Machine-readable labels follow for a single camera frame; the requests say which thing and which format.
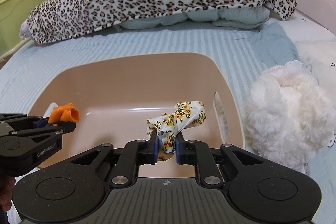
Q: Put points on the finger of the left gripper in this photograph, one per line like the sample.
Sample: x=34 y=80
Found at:
x=56 y=127
x=35 y=120

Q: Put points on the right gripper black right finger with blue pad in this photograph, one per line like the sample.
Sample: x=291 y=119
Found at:
x=198 y=154

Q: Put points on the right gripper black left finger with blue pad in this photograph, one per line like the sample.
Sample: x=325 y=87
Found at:
x=129 y=158

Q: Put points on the orange cloth piece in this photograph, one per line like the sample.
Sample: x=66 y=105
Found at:
x=66 y=113

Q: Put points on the floral white yellow cloth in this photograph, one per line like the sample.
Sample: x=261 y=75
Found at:
x=167 y=126

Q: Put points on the beige plastic storage basket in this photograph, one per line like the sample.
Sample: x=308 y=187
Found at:
x=116 y=97

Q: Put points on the white fluffy plush item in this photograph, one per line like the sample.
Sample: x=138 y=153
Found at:
x=289 y=117

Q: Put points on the green plastic storage drawer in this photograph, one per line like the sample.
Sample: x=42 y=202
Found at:
x=13 y=14

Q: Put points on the light blue striped bedsheet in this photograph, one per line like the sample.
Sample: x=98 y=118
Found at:
x=241 y=56

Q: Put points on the teal quilted pillow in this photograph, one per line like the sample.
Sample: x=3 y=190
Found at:
x=246 y=18

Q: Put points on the white cartoon print quilt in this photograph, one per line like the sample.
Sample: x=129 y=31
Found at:
x=315 y=44

